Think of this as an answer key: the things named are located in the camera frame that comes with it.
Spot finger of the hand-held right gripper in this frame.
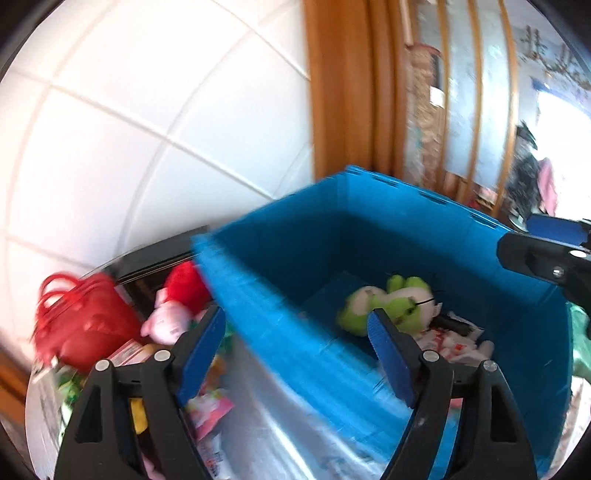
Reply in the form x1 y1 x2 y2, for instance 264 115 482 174
497 233 591 289
526 213 591 248

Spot yellow rubber duck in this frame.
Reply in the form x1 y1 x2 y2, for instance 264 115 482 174
129 399 148 435

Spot blue plastic crate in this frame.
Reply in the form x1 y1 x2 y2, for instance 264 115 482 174
191 165 573 480

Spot red handbag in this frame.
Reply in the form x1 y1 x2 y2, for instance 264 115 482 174
31 272 141 370

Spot pale green cloth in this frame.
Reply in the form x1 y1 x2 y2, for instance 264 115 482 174
570 305 591 384

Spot desktop with pale blue cloth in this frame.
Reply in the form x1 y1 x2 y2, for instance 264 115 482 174
25 318 402 480

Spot green frog plush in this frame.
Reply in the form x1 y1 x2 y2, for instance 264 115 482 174
337 274 444 337

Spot pig plush with red hat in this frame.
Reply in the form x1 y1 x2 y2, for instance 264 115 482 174
141 262 211 344

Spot dark hanging clothes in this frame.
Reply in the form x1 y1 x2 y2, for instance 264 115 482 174
505 121 559 217

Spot pink and green packet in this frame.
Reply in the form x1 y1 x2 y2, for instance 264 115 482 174
187 388 234 439

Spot pink box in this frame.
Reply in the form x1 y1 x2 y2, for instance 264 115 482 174
108 339 158 365

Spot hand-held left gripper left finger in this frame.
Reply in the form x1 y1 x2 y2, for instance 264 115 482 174
54 305 227 480

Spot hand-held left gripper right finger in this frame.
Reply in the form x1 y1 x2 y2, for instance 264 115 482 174
367 308 539 480

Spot black box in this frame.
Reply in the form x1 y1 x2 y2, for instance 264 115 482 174
111 226 213 301

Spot patterned hanging cloth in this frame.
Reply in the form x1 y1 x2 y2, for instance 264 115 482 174
406 44 446 185

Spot small black object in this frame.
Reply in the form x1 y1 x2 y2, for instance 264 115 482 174
436 314 468 334

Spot wooden wall trim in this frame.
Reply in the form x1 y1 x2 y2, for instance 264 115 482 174
302 0 409 185

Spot frosted glass partition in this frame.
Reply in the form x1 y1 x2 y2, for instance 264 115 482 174
409 0 522 217

